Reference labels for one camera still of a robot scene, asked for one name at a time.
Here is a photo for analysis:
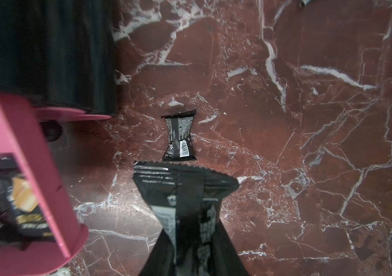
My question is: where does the black drawer cabinet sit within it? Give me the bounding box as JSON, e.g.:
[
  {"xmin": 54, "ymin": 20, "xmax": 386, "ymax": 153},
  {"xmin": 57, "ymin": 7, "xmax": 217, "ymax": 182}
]
[{"xmin": 0, "ymin": 1, "xmax": 117, "ymax": 115}]

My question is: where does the pink top drawer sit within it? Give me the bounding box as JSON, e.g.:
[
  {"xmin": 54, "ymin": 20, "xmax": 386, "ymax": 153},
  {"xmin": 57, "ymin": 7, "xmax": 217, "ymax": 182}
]
[{"xmin": 0, "ymin": 93, "xmax": 89, "ymax": 276}]

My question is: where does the pink drawer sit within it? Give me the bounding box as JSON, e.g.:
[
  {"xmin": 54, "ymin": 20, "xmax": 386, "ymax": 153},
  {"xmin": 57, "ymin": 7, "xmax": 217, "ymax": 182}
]
[
  {"xmin": 33, "ymin": 106, "xmax": 112, "ymax": 122},
  {"xmin": 0, "ymin": 93, "xmax": 89, "ymax": 276}
]

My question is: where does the pink middle drawer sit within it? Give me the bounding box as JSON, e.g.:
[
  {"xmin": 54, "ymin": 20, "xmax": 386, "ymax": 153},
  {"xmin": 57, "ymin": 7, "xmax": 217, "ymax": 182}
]
[{"xmin": 33, "ymin": 106, "xmax": 112, "ymax": 122}]

